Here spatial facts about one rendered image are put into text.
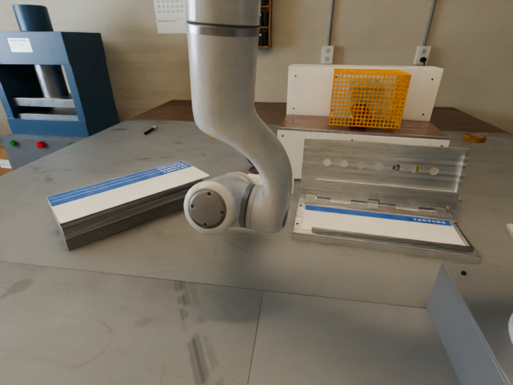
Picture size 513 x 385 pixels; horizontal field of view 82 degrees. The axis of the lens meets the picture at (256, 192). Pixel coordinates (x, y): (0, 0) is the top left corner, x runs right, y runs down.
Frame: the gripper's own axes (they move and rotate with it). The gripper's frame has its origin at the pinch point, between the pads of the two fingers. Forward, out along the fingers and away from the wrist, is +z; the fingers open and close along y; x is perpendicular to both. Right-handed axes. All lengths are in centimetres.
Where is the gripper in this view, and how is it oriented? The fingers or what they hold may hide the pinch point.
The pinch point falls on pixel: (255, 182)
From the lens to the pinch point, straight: 74.4
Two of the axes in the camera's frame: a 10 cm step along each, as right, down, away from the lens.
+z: 2.2, -1.6, 9.6
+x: 0.5, -9.8, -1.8
